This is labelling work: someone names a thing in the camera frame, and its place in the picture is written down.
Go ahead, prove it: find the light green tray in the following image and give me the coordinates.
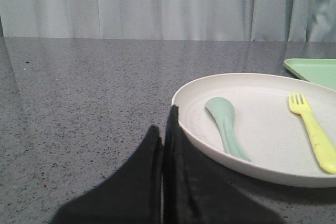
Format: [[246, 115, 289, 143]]
[[284, 58, 336, 90]]

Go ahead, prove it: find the teal green spoon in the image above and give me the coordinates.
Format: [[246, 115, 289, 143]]
[[205, 97, 250, 162]]

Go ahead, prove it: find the yellow plastic fork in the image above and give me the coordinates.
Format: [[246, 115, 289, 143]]
[[288, 92, 335, 175]]

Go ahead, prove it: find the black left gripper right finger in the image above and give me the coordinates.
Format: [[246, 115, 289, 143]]
[[163, 105, 283, 223]]

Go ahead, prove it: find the white round plate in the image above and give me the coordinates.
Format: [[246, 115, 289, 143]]
[[172, 73, 335, 188]]

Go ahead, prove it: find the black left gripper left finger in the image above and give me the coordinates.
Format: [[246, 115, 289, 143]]
[[51, 125, 163, 223]]

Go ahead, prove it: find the white curtain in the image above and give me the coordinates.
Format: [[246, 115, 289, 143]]
[[1, 0, 335, 42]]

